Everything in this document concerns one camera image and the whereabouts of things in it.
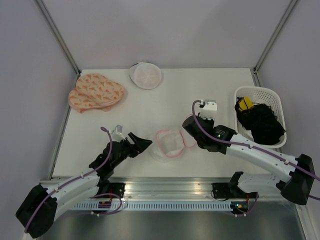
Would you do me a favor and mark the yellow bra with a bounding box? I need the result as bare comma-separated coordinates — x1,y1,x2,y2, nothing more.
235,96,254,112

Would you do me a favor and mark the white slotted cable duct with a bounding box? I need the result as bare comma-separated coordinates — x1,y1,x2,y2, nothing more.
71,200,233,212

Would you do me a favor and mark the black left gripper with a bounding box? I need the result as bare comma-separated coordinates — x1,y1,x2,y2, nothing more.
111,132,152,169

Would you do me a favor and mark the white perforated plastic basket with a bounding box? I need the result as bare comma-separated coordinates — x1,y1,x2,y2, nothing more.
234,86,287,149

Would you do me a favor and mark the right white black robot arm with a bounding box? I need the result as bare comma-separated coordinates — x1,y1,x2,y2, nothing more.
182,116,316,206

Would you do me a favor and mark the aluminium mounting rail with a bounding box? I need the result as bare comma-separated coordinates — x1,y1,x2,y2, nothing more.
39,176,307,201

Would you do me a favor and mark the white mesh laundry bag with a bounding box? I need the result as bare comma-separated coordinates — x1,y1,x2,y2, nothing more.
129,61,162,90

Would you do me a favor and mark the pink-trimmed mesh laundry bag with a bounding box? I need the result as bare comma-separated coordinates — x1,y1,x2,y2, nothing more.
148,114,197,163

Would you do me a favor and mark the aluminium frame post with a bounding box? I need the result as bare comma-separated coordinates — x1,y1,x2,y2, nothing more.
34,0,82,77
252,0,300,75

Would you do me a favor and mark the orange floral patterned bra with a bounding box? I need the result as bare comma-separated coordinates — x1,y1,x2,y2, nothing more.
68,73,125,113

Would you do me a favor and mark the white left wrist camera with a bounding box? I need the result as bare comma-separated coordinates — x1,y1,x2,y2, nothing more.
111,124,126,142

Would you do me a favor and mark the right aluminium frame post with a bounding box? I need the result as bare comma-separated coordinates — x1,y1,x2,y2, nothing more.
252,0,300,75

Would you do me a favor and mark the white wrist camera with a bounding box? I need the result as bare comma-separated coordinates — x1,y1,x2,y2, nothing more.
111,124,126,142
198,99,218,121

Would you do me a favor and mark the left aluminium frame post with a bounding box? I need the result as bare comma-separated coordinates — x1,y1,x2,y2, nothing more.
34,0,82,77

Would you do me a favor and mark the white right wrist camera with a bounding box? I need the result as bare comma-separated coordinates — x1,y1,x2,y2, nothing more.
198,99,218,121

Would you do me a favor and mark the black lace bra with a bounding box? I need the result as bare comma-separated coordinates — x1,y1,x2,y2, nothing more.
235,104,286,146

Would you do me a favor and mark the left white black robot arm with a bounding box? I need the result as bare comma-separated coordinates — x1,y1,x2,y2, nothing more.
15,132,153,239

